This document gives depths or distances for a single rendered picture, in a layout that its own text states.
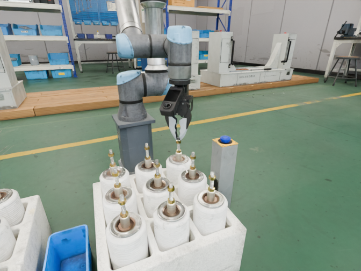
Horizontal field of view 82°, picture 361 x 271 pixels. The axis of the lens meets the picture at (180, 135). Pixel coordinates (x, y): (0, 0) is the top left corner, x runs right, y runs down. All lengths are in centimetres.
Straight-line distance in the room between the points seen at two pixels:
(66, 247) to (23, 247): 16
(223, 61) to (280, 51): 124
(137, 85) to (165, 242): 69
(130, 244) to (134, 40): 58
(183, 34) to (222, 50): 247
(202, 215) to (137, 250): 18
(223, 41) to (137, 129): 229
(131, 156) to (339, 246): 93
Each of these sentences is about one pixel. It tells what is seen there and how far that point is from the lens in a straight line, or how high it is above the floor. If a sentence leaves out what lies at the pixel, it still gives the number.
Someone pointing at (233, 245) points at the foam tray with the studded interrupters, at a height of 13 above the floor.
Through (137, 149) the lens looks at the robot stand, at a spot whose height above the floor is 15.
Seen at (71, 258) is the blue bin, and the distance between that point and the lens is 87.
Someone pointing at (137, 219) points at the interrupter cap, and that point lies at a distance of 56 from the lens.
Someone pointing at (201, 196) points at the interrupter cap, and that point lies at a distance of 62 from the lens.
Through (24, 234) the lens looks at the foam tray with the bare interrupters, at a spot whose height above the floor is 18.
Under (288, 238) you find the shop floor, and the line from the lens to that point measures 93.
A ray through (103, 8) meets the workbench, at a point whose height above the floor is 147.
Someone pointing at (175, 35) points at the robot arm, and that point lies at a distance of 66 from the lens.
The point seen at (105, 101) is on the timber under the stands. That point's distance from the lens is 244.
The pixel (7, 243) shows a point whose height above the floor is 20.
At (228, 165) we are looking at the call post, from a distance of 81.
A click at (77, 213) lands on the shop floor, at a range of 103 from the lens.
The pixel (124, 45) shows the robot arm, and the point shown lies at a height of 65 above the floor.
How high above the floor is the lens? 65
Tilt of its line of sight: 24 degrees down
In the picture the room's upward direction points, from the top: straight up
